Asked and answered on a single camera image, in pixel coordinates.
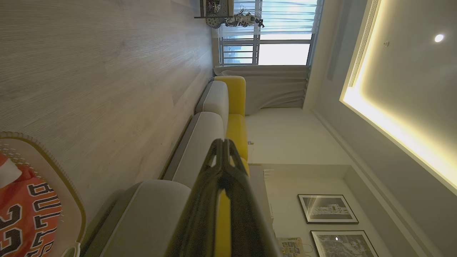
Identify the grey curtain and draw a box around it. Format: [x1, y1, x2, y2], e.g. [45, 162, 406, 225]
[214, 65, 310, 115]

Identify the red and white jersey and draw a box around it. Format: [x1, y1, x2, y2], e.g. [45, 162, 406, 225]
[0, 153, 62, 257]

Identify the black framed picture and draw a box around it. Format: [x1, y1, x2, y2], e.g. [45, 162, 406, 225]
[310, 230, 379, 257]
[297, 194, 359, 225]

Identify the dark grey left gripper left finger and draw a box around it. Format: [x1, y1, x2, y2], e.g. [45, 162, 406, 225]
[164, 139, 224, 257]

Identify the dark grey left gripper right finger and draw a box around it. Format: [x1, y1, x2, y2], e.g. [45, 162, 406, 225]
[224, 139, 283, 257]

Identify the grey sofa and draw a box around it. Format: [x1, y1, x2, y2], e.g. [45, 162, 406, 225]
[80, 80, 231, 257]

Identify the white and black robot machine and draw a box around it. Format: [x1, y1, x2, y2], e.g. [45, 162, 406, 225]
[205, 0, 265, 29]

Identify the printed paper calendar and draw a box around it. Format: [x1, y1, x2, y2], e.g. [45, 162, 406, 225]
[277, 237, 305, 257]

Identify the pink perforated laundry basket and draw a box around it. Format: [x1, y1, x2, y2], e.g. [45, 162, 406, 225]
[0, 131, 86, 257]

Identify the window with grey frame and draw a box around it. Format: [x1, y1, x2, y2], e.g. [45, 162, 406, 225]
[219, 0, 318, 66]

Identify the long ceiling air vent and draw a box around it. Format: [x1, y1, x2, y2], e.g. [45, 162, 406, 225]
[348, 0, 381, 88]

